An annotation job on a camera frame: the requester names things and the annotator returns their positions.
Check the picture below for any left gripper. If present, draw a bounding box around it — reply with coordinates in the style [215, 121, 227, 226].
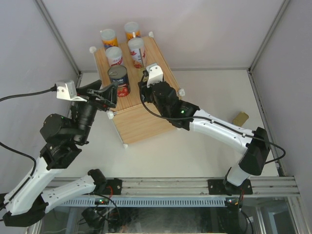
[71, 79, 120, 144]

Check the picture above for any dark tomato tin can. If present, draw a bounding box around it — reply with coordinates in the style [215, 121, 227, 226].
[108, 65, 131, 97]

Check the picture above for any pink red porridge can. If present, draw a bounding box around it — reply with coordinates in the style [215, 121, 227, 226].
[105, 46, 123, 67]

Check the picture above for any pink porridge can clear lid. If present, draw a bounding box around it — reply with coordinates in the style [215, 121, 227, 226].
[128, 38, 147, 69]

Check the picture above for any yellow porridge can with spoon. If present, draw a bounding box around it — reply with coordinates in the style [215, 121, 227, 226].
[124, 21, 141, 41]

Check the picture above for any rectangular fish tin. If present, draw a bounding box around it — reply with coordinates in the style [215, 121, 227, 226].
[141, 70, 149, 82]

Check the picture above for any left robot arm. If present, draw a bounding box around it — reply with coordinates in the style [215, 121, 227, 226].
[0, 80, 118, 227]

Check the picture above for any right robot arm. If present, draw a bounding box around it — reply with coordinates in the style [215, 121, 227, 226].
[138, 81, 270, 195]

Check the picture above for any wooden cube cabinet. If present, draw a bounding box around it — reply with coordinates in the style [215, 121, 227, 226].
[89, 31, 186, 150]

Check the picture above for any rectangular blue gold tin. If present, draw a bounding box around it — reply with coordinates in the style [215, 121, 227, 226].
[232, 112, 249, 127]

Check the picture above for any right camera black cable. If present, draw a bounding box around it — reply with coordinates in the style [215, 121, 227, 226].
[139, 73, 286, 165]

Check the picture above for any camera black cable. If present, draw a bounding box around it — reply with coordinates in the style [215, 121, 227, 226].
[0, 85, 58, 176]
[139, 73, 286, 165]

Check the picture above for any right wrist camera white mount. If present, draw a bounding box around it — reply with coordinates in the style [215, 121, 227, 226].
[146, 63, 163, 88]

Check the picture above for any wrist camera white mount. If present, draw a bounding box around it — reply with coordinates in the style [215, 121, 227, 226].
[56, 80, 87, 102]
[146, 63, 163, 88]

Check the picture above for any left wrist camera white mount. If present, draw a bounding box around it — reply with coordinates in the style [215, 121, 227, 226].
[56, 80, 87, 102]

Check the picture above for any left camera black cable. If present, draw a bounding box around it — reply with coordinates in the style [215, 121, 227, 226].
[0, 85, 58, 176]

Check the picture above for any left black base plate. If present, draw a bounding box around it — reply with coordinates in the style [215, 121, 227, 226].
[103, 178, 122, 196]

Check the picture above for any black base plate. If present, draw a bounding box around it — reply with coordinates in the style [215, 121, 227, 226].
[103, 178, 122, 196]
[207, 179, 253, 196]

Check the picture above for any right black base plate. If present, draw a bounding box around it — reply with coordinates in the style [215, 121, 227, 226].
[207, 179, 253, 196]

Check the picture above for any blue slotted cable duct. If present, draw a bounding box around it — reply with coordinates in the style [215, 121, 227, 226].
[61, 196, 226, 208]

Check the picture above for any aluminium mounting rail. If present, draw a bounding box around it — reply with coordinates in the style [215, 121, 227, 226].
[48, 177, 299, 195]

